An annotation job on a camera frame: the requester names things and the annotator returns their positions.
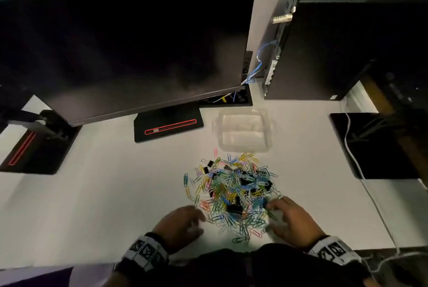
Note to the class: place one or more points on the pile of colourful paper clips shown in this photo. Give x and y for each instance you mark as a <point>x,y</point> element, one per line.
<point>230,193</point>

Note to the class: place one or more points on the person's left hand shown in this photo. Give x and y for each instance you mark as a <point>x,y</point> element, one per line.
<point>175,230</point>

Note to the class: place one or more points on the silver metal keys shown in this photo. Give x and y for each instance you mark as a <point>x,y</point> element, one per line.
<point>282,17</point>

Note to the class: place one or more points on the black computer monitor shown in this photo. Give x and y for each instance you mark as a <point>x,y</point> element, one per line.
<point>127,45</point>

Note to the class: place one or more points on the person's right thumb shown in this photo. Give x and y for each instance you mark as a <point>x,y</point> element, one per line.
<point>275,229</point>

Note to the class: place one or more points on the right marker-print wrist band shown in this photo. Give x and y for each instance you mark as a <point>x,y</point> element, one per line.
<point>334,250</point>

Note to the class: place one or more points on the black desktop computer tower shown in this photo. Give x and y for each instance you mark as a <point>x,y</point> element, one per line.
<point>334,45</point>

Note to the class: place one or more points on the person's dark clothing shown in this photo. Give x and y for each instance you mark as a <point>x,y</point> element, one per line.
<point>254,268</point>

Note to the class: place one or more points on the group of black binder clips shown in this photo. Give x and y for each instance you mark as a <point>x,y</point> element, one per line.
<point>234,209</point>

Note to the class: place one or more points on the person's right hand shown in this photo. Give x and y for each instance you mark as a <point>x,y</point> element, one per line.
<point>297,223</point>

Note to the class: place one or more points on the person's right forearm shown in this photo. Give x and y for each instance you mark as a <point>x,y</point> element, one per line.
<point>366,275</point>

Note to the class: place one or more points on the black red-striped monitor stand base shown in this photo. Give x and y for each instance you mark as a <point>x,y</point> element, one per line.
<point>169,126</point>
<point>36,153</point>

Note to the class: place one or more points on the clear plastic container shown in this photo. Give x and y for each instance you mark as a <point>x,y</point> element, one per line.
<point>244,131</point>

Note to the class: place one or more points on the marker-print wrist band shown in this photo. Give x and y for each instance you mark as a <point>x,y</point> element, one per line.
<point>334,250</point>
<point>145,251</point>

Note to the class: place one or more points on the person's left forearm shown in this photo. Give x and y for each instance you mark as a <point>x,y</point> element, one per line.
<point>118,276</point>

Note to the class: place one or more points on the left marker-print wrist band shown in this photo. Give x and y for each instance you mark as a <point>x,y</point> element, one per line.
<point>145,251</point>

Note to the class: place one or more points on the person's left thumb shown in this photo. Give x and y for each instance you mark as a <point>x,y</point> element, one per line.
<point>197,232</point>

